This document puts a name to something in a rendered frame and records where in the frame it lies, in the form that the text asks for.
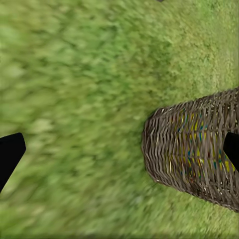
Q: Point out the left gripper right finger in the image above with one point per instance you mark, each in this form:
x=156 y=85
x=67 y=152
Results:
x=231 y=148

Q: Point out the wicker basket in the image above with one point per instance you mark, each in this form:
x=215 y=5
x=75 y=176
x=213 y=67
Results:
x=216 y=114

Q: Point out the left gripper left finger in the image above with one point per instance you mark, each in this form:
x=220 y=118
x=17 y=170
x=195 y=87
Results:
x=12 y=148

